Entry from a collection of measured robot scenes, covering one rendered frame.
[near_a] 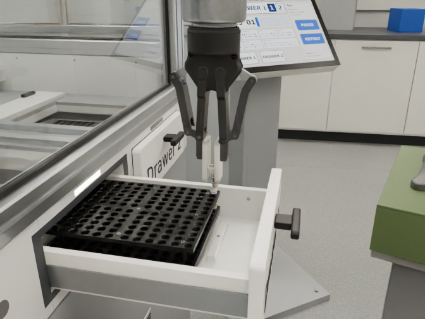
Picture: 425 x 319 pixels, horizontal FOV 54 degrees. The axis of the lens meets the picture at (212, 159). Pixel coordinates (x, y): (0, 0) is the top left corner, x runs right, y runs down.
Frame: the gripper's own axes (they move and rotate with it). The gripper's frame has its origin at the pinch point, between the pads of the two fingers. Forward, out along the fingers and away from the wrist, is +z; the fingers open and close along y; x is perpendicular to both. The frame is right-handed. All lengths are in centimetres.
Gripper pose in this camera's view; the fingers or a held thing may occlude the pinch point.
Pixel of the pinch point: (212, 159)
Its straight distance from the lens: 65.7
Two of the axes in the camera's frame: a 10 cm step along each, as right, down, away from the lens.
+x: -2.2, 3.7, -9.1
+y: -9.8, -0.9, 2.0
